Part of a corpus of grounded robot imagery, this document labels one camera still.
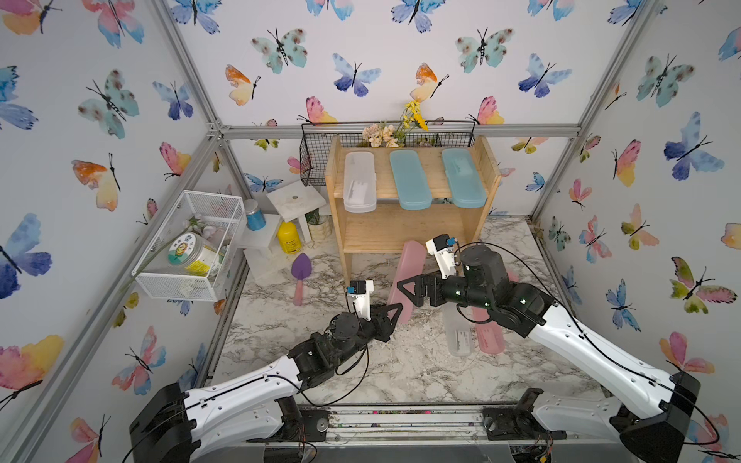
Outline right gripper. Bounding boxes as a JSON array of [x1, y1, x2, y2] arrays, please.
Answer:
[[398, 268, 496, 316]]

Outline teal case right upper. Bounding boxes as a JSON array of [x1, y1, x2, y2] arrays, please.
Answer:
[[442, 149, 487, 210]]

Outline black wire basket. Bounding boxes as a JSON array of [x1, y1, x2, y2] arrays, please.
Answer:
[[299, 118, 477, 186]]

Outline clear case shelf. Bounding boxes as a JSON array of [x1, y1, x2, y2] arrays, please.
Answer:
[[343, 152, 376, 213]]

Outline yellow bottle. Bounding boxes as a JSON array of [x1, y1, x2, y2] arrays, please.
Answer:
[[276, 222, 302, 255]]

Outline cream potted plant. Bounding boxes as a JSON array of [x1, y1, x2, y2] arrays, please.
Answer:
[[305, 208, 334, 242]]

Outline yellow flowers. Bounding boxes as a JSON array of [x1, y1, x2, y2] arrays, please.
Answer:
[[397, 100, 428, 146]]

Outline teal case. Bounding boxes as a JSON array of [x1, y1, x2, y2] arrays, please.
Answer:
[[390, 150, 432, 210], [442, 149, 487, 210]]

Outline pale pink flowers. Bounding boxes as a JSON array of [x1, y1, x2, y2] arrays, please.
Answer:
[[362, 123, 399, 148]]

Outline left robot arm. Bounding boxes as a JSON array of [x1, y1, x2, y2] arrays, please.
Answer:
[[125, 304, 403, 462]]

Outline purple pink toy shovel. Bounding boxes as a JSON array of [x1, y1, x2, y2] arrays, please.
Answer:
[[291, 253, 313, 306]]

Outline wooden two-tier shelf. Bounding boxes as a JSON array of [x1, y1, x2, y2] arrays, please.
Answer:
[[325, 136, 502, 283]]

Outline blue metallic can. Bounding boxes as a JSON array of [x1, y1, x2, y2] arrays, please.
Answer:
[[244, 200, 266, 232]]

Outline pink case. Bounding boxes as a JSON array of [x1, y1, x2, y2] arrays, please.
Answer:
[[472, 269, 519, 355], [387, 240, 428, 325]]

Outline white small stool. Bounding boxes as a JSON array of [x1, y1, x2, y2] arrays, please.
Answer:
[[267, 181, 327, 244]]

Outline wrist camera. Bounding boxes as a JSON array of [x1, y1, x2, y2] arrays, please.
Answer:
[[426, 233, 457, 280], [347, 280, 374, 321]]

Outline round green label jar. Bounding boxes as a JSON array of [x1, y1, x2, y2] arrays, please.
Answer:
[[167, 233, 203, 266]]

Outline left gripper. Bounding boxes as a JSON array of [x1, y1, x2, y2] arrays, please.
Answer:
[[329, 301, 401, 368]]

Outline white step shelf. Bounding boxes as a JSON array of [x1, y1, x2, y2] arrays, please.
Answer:
[[239, 214, 283, 282]]

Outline teal case middle upper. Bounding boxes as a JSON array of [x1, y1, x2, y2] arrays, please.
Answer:
[[390, 150, 432, 210]]

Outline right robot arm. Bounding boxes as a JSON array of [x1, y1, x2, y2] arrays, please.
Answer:
[[397, 243, 700, 462]]

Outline clear case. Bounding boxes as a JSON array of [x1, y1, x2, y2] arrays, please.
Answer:
[[441, 303, 473, 357]]

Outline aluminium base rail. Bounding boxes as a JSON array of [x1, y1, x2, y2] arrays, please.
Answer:
[[193, 389, 624, 453]]

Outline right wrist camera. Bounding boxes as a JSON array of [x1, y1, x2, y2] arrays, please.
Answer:
[[426, 233, 457, 280]]

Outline white wire mesh box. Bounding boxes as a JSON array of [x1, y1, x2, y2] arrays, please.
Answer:
[[131, 190, 246, 302]]

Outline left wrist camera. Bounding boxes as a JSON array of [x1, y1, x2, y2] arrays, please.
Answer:
[[347, 280, 374, 321]]

